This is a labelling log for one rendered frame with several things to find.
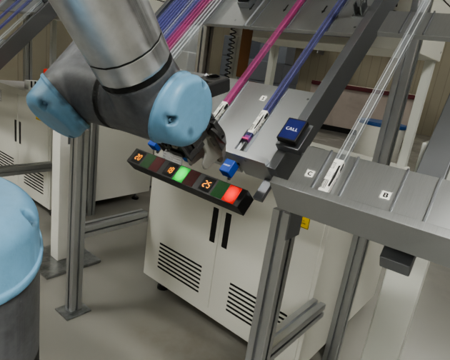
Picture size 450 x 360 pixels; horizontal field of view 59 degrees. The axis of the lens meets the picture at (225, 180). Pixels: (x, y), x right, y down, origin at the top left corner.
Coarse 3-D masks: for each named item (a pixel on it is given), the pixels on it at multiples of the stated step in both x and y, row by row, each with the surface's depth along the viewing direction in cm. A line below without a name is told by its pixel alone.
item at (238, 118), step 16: (224, 96) 91; (240, 96) 89; (256, 96) 87; (288, 96) 83; (304, 96) 81; (224, 112) 88; (240, 112) 86; (256, 112) 84; (272, 112) 82; (288, 112) 81; (224, 128) 85; (240, 128) 83; (272, 128) 80; (240, 144) 81; (256, 144) 79; (272, 144) 77
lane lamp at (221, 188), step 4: (216, 184) 78; (220, 184) 78; (224, 184) 78; (228, 184) 77; (216, 188) 78; (220, 188) 78; (224, 188) 77; (212, 192) 78; (216, 192) 77; (220, 192) 77; (224, 192) 77; (216, 196) 77; (220, 196) 76
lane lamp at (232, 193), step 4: (232, 188) 76; (236, 188) 76; (228, 192) 76; (232, 192) 76; (236, 192) 75; (224, 196) 76; (228, 196) 76; (232, 196) 75; (236, 196) 75; (224, 200) 75; (228, 200) 75; (232, 200) 75
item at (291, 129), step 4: (292, 120) 73; (296, 120) 72; (288, 124) 73; (292, 124) 72; (296, 124) 72; (300, 124) 71; (284, 128) 72; (288, 128) 72; (292, 128) 72; (296, 128) 71; (300, 128) 71; (284, 132) 72; (288, 132) 72; (292, 132) 71; (296, 132) 71; (280, 136) 72; (284, 136) 71; (288, 136) 71; (292, 136) 71
